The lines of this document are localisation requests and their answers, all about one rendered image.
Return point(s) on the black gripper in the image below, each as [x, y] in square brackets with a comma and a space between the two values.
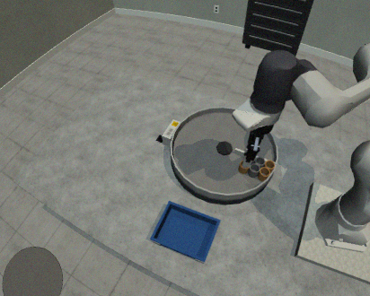
[255, 138]

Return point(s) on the blue crate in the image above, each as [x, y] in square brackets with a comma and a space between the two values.
[187, 231]

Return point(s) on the bronze bushing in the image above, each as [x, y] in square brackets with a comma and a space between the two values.
[242, 169]
[265, 171]
[269, 164]

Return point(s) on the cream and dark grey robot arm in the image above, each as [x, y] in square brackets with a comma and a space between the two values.
[345, 221]

